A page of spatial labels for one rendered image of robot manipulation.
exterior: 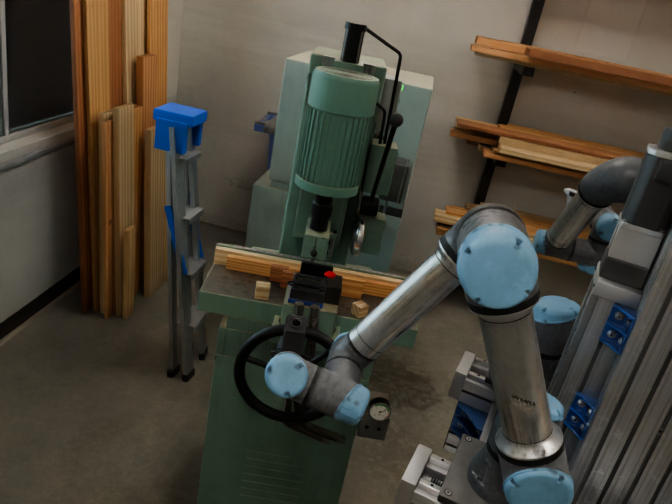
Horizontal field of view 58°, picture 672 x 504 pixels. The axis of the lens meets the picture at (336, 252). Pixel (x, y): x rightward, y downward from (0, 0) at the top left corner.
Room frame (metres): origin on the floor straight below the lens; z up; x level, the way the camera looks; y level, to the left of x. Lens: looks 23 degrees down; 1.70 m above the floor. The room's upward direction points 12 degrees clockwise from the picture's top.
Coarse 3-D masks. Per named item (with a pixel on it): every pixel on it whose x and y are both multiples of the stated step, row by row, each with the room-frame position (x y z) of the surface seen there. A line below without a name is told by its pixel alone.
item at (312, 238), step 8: (328, 224) 1.65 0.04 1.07; (312, 232) 1.56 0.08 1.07; (320, 232) 1.57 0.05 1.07; (328, 232) 1.59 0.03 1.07; (304, 240) 1.54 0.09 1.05; (312, 240) 1.54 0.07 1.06; (320, 240) 1.54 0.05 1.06; (328, 240) 1.54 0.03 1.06; (304, 248) 1.54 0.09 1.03; (312, 248) 1.54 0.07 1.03; (320, 248) 1.54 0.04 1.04; (304, 256) 1.54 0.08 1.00; (320, 256) 1.54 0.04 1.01
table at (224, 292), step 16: (224, 272) 1.55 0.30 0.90; (240, 272) 1.57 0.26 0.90; (208, 288) 1.44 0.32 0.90; (224, 288) 1.45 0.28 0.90; (240, 288) 1.47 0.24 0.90; (272, 288) 1.51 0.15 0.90; (208, 304) 1.42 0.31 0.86; (224, 304) 1.42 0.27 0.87; (240, 304) 1.42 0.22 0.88; (256, 304) 1.42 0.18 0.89; (272, 304) 1.42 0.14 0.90; (368, 304) 1.53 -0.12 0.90; (272, 320) 1.42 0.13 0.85; (336, 320) 1.43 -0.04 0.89; (352, 320) 1.43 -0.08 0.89; (336, 336) 1.38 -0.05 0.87
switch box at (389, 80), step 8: (392, 80) 1.87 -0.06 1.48; (400, 80) 1.88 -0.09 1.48; (384, 88) 1.87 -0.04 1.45; (392, 88) 1.87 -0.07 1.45; (400, 88) 1.87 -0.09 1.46; (384, 96) 1.87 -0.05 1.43; (384, 104) 1.87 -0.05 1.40; (392, 112) 1.87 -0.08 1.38; (376, 120) 1.87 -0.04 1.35; (376, 128) 1.87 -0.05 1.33; (384, 128) 1.87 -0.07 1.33
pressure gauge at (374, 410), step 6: (372, 402) 1.39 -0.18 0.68; (378, 402) 1.38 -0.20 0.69; (384, 402) 1.38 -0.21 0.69; (372, 408) 1.38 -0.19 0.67; (378, 408) 1.38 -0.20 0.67; (384, 408) 1.38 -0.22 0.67; (390, 408) 1.38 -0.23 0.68; (372, 414) 1.38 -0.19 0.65; (378, 414) 1.38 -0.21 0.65; (384, 414) 1.38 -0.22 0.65; (390, 414) 1.38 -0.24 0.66; (378, 420) 1.37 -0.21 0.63
